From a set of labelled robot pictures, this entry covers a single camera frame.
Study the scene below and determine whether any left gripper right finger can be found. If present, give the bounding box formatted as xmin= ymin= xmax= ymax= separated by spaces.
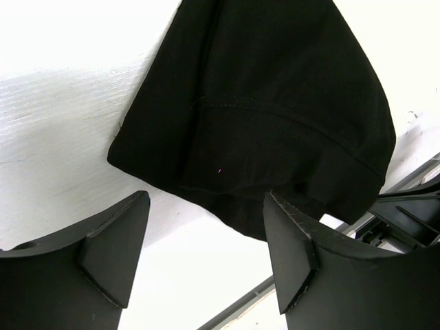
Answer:
xmin=263 ymin=193 xmax=439 ymax=329

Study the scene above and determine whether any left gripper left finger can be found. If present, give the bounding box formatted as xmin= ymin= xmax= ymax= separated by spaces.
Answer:
xmin=1 ymin=190 xmax=150 ymax=330

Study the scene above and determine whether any black skirt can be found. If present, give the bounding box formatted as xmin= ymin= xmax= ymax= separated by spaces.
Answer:
xmin=107 ymin=1 xmax=396 ymax=241

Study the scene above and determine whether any right aluminium frame rail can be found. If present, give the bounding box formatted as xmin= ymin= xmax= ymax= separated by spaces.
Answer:
xmin=335 ymin=154 xmax=439 ymax=254

